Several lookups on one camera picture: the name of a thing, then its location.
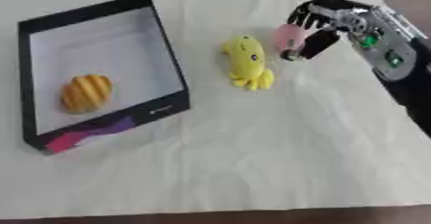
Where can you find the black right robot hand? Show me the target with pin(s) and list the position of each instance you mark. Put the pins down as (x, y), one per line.
(322, 43)

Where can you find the pink cup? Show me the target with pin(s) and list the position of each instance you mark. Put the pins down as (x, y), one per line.
(289, 37)

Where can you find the silver and black right robot arm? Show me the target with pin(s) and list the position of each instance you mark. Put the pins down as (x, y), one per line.
(393, 51)

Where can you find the black box with white inside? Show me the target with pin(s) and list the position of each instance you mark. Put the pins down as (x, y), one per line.
(101, 74)

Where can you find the yellow soft toy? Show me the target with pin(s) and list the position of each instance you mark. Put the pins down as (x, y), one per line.
(247, 61)

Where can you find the orange toy bread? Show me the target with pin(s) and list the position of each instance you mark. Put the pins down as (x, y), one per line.
(86, 93)

